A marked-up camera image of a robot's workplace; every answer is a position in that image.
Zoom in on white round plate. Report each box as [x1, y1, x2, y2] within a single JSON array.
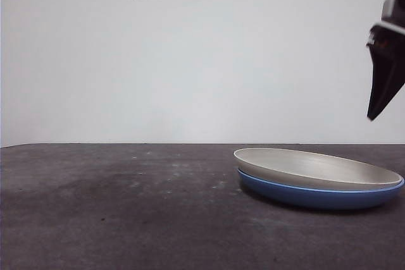
[[233, 147, 405, 192]]

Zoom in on blue round plate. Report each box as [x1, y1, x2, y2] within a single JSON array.
[[237, 168, 405, 210]]

